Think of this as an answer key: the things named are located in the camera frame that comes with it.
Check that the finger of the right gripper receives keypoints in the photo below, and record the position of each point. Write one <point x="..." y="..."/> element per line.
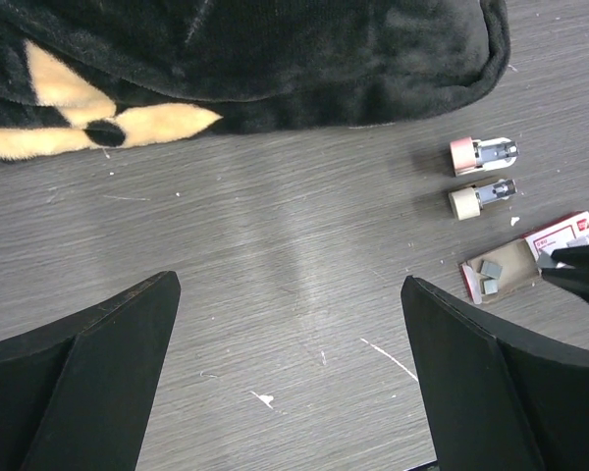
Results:
<point x="573" y="280"/>
<point x="570" y="256"/>

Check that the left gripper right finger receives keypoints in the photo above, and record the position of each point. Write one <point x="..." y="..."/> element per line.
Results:
<point x="497" y="396"/>

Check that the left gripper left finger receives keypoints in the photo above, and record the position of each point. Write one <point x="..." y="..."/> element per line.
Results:
<point x="76" y="394"/>

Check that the grey staple strip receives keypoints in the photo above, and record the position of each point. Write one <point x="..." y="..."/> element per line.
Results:
<point x="491" y="270"/>
<point x="490" y="287"/>

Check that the red white staple box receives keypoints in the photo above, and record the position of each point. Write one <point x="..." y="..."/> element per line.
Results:
<point x="519" y="256"/>

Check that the black floral plush blanket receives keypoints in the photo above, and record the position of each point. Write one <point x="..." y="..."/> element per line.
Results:
<point x="78" y="75"/>

